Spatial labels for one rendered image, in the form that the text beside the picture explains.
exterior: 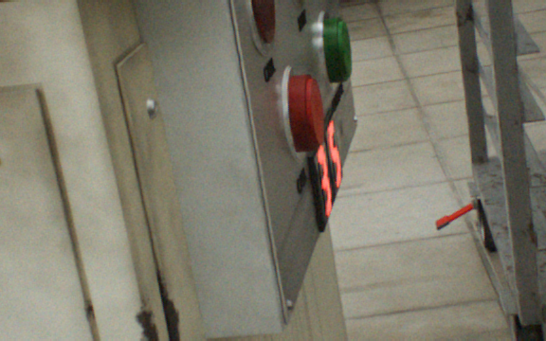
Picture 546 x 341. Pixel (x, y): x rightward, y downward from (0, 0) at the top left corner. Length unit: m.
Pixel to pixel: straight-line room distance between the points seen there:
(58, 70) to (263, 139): 0.09
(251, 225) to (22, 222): 0.08
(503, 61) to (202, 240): 1.17
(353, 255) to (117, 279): 1.93
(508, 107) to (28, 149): 1.25
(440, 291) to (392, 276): 0.12
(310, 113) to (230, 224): 0.07
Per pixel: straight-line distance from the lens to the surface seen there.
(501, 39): 1.56
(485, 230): 2.19
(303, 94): 0.45
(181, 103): 0.40
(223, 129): 0.40
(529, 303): 1.69
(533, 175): 1.66
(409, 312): 2.04
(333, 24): 0.55
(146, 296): 0.38
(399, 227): 2.39
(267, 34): 0.42
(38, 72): 0.36
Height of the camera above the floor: 0.89
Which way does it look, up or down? 18 degrees down
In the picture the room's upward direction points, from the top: 10 degrees counter-clockwise
